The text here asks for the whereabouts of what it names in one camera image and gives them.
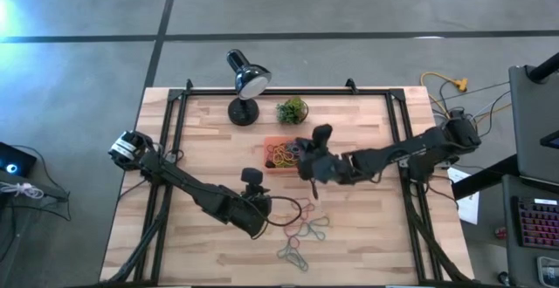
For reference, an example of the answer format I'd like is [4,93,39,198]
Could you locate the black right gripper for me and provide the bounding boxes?
[295,123,353,184]

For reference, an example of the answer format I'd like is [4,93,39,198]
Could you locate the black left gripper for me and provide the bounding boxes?
[239,167,273,240]

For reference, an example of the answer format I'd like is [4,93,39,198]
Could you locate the yellow rubber band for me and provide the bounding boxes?
[273,146,300,170]

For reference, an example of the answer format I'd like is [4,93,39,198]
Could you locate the orange translucent plastic bin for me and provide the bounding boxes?
[263,135,307,175]

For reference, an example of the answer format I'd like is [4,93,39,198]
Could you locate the small green potted plant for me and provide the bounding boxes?
[275,97,310,126]

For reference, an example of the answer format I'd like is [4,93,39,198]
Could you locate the black desk lamp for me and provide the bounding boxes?
[225,48,273,127]

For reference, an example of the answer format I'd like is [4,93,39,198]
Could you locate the white paper sheet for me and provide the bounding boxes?
[447,168,480,227]

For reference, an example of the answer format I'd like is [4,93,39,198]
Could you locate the black desk support beam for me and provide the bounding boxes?
[452,154,521,201]

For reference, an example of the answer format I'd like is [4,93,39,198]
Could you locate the dark grey side desk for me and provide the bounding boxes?
[501,174,559,288]

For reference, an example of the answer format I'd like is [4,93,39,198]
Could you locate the grey workstation desk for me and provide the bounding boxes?
[508,64,559,184]

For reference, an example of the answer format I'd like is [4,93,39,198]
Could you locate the black box with blue light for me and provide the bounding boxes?
[0,141,38,179]

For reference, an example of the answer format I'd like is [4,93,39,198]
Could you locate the backlit computer keyboard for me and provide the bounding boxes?
[517,196,559,250]

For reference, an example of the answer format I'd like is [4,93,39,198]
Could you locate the black stand pole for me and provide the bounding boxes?
[526,51,559,84]

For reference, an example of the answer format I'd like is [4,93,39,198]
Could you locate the light grey handheld device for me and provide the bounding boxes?
[536,256,559,281]

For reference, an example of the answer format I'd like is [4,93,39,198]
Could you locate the black cable bundle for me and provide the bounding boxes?
[405,182,471,285]
[107,178,174,285]

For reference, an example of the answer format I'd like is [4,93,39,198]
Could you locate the yellow extension cable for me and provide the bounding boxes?
[419,72,471,126]

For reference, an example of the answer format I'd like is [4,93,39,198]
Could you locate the black floor cable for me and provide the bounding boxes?
[430,80,512,126]
[12,144,72,222]

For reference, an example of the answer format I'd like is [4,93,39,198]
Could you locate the white coiled cable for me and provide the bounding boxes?
[0,181,45,200]

